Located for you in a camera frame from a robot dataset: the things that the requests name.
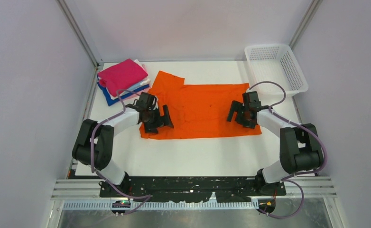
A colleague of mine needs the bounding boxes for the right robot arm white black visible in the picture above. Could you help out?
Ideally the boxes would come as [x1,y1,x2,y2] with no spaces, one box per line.
[227,92,326,191]

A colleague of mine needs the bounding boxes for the folded magenta t shirt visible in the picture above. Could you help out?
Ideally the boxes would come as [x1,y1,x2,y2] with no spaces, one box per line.
[97,58,148,97]

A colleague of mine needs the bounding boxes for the orange t shirt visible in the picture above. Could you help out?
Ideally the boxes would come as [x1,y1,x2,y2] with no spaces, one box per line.
[139,71,262,140]

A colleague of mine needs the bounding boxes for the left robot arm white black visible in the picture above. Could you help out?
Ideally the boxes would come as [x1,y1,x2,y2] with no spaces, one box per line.
[72,92,174,186]

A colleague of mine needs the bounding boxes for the aluminium frame rail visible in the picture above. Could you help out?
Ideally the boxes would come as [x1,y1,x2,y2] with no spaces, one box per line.
[57,0,103,68]

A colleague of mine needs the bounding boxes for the folded light blue t shirt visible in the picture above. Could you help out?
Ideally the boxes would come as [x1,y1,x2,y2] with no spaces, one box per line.
[117,83,150,99]

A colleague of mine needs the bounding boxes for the folded pink t shirt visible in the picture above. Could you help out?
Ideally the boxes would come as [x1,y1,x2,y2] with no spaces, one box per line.
[120,63,151,97]

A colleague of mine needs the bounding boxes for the white slotted cable duct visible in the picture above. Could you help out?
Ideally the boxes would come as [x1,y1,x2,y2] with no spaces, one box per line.
[63,199,259,210]

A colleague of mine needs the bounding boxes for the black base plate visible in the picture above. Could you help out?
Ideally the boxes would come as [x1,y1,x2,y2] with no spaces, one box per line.
[99,176,286,203]

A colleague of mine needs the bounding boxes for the white plastic basket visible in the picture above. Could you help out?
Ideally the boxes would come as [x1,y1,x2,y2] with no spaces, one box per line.
[244,44,309,96]

